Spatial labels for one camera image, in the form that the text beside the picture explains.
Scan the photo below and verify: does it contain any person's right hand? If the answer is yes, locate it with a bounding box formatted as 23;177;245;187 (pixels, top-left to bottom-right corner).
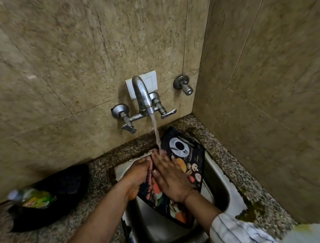
151;149;198;204

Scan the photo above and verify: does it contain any person's left hand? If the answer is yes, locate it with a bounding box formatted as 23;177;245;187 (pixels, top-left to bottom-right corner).
119;155;153;201

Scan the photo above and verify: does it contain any black printed cutting board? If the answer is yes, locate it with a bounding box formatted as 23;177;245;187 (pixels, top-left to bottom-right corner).
137;126;206;229

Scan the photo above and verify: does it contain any person's left forearm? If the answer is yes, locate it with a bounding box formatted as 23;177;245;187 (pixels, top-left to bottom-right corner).
68;181;131;243

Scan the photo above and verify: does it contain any person's right forearm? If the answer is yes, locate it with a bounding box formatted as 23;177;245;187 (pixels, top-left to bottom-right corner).
184;191;223;235

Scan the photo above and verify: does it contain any running water stream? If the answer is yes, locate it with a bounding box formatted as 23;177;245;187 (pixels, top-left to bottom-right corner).
149;114;163;154

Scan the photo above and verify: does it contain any thin thread wrist band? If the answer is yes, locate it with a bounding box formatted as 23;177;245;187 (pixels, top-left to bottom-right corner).
183;189;197;204

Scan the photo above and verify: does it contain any steel sink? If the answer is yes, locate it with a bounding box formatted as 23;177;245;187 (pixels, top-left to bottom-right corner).
114;150;248;243

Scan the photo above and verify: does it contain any black plastic basket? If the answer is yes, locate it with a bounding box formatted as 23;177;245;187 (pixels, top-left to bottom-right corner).
7;164;91;233

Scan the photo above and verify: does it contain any white striped sleeve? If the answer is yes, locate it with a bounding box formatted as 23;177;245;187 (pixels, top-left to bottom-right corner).
209;213;320;243

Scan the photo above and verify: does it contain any green dish soap bottle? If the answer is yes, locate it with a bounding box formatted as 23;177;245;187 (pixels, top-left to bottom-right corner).
7;188;58;210

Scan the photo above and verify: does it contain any chrome wall mixer tap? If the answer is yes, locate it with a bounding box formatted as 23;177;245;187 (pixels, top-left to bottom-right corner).
111;76;177;135

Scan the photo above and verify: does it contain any white wall switch plate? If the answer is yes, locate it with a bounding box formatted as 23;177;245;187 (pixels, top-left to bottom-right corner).
125;70;158;100

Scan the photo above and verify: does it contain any chrome wall valve knob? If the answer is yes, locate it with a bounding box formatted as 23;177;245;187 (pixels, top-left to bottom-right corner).
173;74;194;96

